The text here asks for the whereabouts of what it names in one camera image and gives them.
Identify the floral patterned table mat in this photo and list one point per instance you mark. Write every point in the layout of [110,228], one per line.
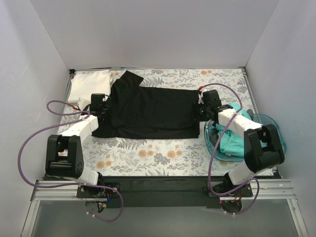
[176,157]

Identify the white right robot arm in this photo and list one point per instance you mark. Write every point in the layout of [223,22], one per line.
[262,145]

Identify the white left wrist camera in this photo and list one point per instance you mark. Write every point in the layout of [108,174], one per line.
[82,103]

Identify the folded white t-shirt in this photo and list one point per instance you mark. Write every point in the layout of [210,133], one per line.
[86,83]

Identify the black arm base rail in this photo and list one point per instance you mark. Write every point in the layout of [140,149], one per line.
[162,191]

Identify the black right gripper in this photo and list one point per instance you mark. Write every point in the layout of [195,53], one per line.
[197,111]

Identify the black t-shirt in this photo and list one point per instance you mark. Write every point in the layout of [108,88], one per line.
[137,112]

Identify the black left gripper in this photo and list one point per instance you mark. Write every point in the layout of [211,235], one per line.
[104,114]

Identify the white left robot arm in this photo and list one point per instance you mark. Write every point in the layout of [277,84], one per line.
[64,156]

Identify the teal plastic basket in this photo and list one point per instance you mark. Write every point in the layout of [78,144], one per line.
[211,137]

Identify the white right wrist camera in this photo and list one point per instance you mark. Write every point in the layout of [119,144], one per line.
[200,97]

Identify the teal t-shirt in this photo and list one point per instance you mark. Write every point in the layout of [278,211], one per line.
[231,144]

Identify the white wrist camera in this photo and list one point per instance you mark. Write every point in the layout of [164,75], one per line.
[200,97]
[82,103]

